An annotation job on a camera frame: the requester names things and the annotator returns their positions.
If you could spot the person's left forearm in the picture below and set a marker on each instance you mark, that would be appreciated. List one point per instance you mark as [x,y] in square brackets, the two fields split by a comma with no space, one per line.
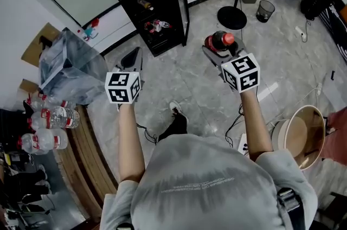
[131,142]

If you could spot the brown drink bottle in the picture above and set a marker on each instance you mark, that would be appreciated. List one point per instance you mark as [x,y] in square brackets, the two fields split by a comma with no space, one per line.
[144,3]

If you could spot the person's right forearm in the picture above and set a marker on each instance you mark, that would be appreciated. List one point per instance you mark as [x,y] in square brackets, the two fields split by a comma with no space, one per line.
[256,126]

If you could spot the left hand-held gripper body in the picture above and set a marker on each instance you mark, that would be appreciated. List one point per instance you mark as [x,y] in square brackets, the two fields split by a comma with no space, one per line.
[122,88]

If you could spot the round wooden stool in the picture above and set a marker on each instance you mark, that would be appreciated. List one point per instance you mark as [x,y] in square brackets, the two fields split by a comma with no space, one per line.
[301,136]

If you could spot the person's grey shirt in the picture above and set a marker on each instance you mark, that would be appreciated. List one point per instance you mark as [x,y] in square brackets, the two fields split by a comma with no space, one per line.
[206,185]

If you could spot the spray bottle red top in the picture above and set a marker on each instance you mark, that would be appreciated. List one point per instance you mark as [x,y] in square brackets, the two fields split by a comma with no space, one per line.
[90,29]

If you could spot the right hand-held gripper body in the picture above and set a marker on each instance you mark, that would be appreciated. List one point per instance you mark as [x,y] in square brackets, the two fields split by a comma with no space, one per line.
[241,71]

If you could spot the clear water bottle red label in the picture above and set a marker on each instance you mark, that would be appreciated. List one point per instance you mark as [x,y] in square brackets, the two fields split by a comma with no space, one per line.
[57,117]
[43,140]
[46,101]

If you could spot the red and white drink bottle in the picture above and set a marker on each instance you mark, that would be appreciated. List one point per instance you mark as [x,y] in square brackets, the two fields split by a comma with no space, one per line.
[157,25]

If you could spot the brown cardboard box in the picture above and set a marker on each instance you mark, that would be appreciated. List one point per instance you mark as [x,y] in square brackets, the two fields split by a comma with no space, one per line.
[40,41]

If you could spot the white power strip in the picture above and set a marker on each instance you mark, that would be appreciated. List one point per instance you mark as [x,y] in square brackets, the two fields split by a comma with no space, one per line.
[243,143]
[300,31]

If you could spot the person's leg and shoe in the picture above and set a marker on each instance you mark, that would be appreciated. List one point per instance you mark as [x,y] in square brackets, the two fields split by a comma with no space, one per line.
[175,121]

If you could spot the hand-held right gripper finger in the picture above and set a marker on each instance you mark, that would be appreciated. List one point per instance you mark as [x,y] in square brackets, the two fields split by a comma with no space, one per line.
[212,56]
[240,47]

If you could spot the dark drink bottle red cap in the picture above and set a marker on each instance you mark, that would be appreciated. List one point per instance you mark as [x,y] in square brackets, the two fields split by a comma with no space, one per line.
[221,40]

